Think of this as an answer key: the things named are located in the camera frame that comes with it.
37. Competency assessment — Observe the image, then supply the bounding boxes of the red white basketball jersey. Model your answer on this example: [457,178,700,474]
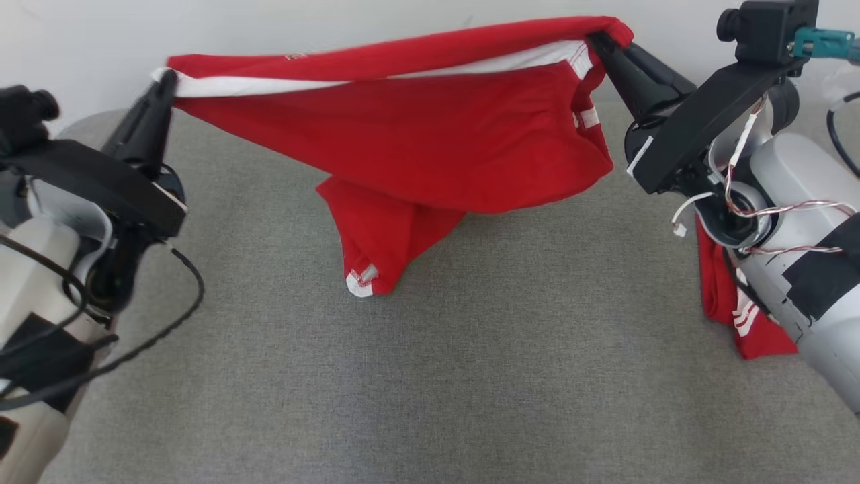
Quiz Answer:
[695,215,800,361]

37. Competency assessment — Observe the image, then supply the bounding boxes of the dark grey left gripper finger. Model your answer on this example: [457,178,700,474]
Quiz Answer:
[138,69,179,179]
[101,74,162,162]

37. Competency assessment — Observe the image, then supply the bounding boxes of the red white twisted wire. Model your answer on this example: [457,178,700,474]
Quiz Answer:
[672,97,858,257]

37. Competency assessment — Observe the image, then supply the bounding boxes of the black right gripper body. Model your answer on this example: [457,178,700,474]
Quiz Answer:
[623,59,808,196]

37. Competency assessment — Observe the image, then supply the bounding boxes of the red white sports shorts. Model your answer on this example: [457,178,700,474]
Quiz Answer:
[150,16,635,298]

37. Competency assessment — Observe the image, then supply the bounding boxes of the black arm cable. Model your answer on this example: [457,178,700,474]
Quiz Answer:
[0,232,205,412]
[825,91,860,179]

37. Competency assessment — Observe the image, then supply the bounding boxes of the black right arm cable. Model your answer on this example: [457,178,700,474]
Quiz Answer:
[825,91,860,179]

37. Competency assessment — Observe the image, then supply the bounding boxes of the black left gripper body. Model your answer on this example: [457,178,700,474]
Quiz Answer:
[0,140,189,315]

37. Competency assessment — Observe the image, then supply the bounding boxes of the teal right camera cable connector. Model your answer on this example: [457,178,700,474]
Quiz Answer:
[793,27,858,65]

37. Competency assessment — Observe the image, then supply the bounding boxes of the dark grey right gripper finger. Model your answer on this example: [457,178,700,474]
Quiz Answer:
[587,32,667,122]
[625,43,697,109]

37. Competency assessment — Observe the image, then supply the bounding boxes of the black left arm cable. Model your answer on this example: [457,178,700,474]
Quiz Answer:
[0,232,205,412]

